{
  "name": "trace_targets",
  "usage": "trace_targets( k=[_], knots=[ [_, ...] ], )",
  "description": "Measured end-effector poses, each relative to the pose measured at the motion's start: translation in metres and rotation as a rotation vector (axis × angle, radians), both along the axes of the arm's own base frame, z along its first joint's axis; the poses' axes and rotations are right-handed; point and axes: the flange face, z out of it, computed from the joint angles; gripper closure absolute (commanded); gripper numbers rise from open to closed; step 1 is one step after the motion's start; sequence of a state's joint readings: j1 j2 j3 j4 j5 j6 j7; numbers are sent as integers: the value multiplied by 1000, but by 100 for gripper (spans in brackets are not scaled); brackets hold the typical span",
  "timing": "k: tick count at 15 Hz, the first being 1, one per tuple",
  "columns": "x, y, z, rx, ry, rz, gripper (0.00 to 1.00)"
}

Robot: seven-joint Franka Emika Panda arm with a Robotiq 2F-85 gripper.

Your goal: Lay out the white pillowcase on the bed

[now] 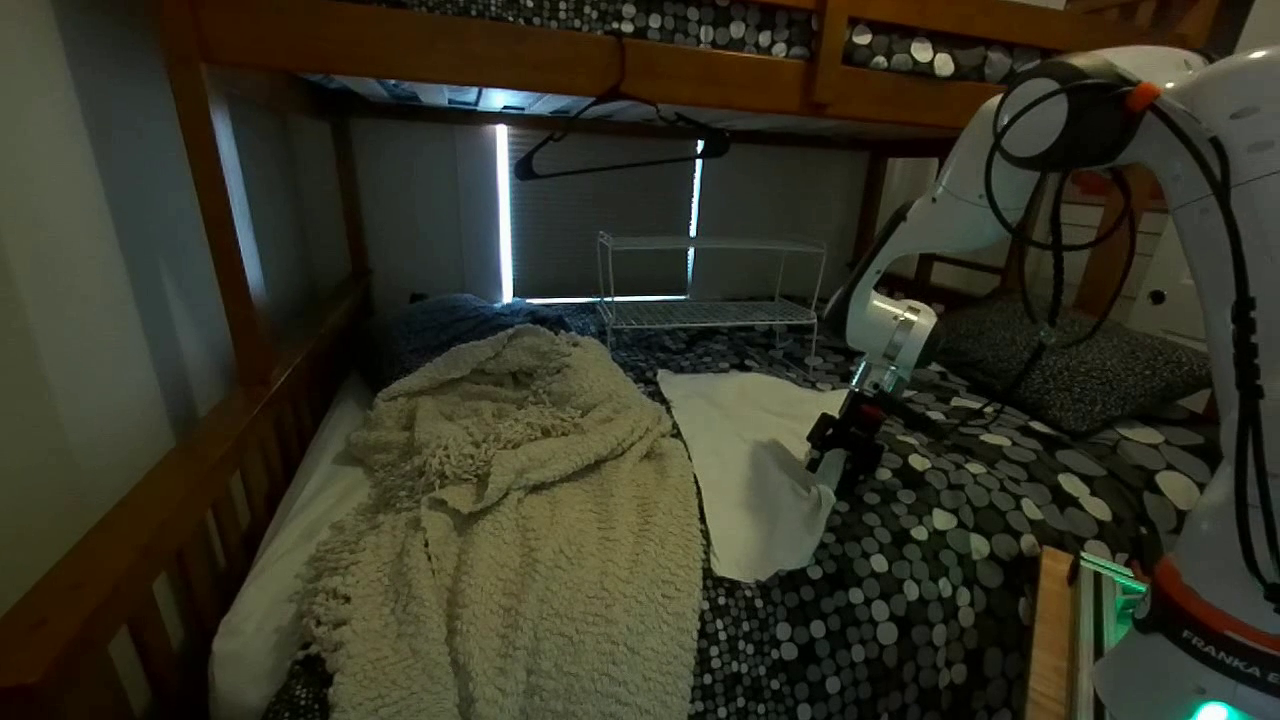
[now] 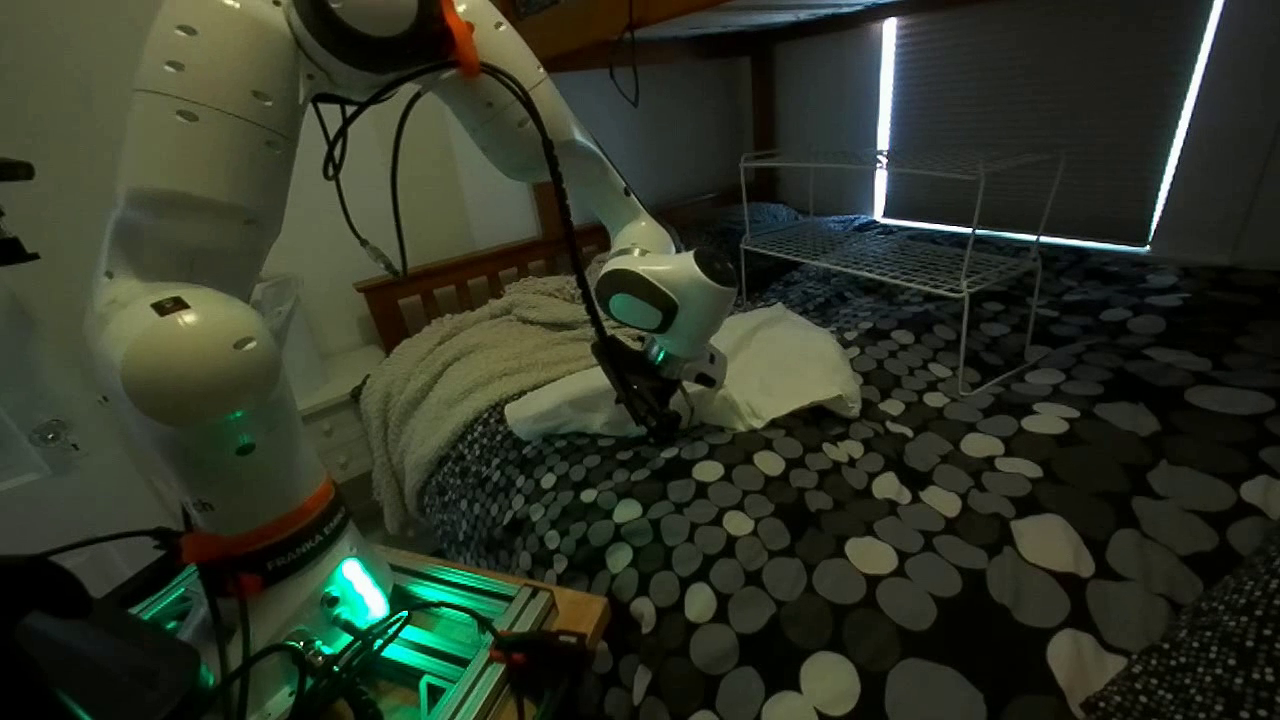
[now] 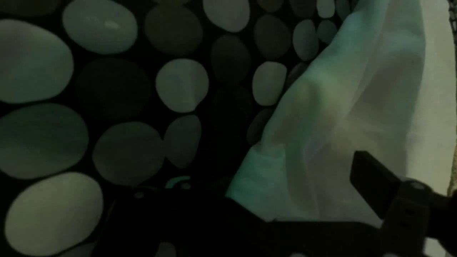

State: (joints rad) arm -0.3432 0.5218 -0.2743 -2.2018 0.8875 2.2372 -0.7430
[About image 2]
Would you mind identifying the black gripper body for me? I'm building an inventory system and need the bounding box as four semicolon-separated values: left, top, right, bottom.
590;333;699;427

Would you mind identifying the white pillowcase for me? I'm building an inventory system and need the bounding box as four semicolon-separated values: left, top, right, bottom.
501;301;869;442

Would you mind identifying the cream knitted blanket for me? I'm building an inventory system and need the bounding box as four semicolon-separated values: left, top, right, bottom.
358;271;610;540

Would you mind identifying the wooden board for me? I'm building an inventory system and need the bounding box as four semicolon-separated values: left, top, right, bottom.
375;540;616;649

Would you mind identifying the black grey spotted duvet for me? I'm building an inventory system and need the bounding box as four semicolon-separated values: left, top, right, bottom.
413;231;1280;720

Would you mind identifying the dark window blind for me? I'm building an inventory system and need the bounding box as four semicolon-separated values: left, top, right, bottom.
871;0;1234;255

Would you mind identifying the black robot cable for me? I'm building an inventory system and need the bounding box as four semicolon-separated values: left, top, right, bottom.
310;55;657;402

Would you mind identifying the white wire rack shelf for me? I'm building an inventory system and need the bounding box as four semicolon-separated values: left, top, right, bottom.
733;144;1074;390

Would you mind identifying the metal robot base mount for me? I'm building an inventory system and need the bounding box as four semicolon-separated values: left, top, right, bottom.
0;524;620;720

